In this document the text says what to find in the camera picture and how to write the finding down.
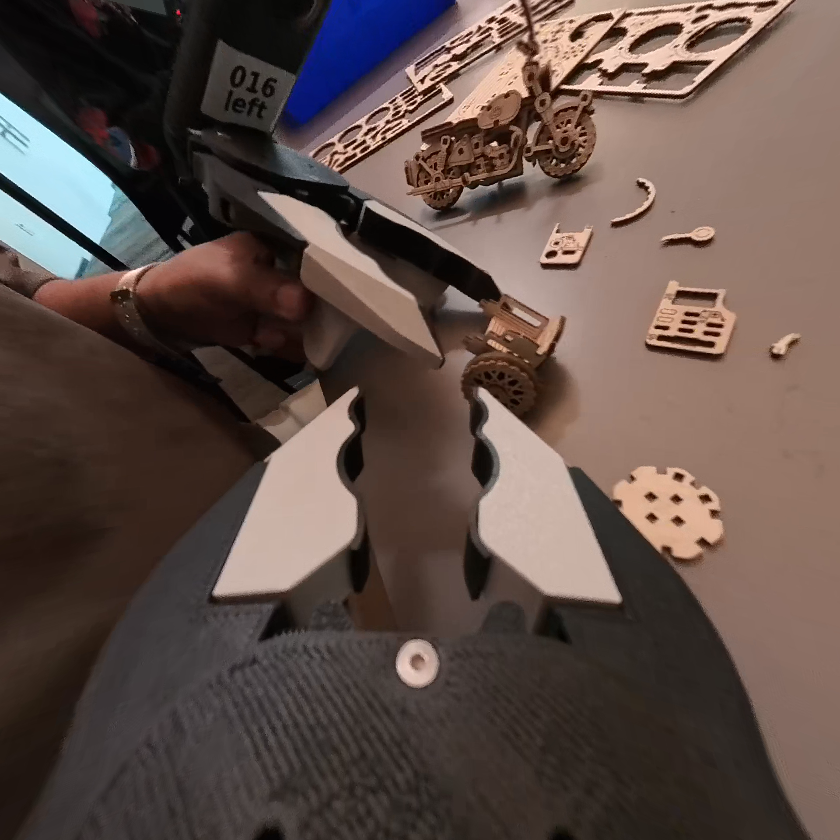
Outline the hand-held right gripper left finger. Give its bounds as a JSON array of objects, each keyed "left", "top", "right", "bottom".
[{"left": 211, "top": 386, "right": 368, "bottom": 618}]

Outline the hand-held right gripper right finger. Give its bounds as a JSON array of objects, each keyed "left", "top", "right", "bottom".
[{"left": 462, "top": 386, "right": 623, "bottom": 621}]

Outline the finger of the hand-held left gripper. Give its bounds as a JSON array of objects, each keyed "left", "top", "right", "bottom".
[
  {"left": 257, "top": 190, "right": 446, "bottom": 370},
  {"left": 356, "top": 200, "right": 503, "bottom": 305}
]

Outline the round wooden gear disc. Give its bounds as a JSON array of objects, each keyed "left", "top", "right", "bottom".
[{"left": 612, "top": 466, "right": 725, "bottom": 562}]

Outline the wooden sidecar model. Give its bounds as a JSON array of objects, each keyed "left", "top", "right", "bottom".
[{"left": 461, "top": 295, "right": 567, "bottom": 417}]

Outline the person's left forearm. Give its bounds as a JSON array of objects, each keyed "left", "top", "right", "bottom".
[{"left": 0, "top": 248, "right": 155, "bottom": 349}]

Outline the person's left hand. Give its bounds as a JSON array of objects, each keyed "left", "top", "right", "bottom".
[{"left": 147, "top": 231, "right": 317, "bottom": 358}]

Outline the wooden motorcycle model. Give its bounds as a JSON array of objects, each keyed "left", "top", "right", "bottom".
[{"left": 405, "top": 0, "right": 599, "bottom": 212}]

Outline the laser-cut wooden puzzle sheet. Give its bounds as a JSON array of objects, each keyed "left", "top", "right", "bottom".
[
  {"left": 406, "top": 0, "right": 572, "bottom": 93},
  {"left": 308, "top": 82, "right": 455, "bottom": 175},
  {"left": 558, "top": 0, "right": 796, "bottom": 101}
]

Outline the blue plastic bin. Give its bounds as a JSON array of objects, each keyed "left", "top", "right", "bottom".
[{"left": 282, "top": 0, "right": 457, "bottom": 126}]

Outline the small notched wooden panel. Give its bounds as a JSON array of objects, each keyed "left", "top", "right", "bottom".
[{"left": 539, "top": 223, "right": 593, "bottom": 266}]

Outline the person's brown shirt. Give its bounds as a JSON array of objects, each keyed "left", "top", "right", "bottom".
[{"left": 0, "top": 282, "right": 283, "bottom": 840}]

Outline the slotted wooden panel piece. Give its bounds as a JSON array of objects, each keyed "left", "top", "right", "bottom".
[{"left": 645, "top": 281, "right": 737, "bottom": 357}]

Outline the curved wooden arc piece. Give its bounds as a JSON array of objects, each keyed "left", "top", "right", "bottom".
[{"left": 610, "top": 177, "right": 657, "bottom": 227}]

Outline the metal wristwatch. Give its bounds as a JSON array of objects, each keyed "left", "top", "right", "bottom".
[{"left": 110, "top": 262, "right": 165, "bottom": 349}]

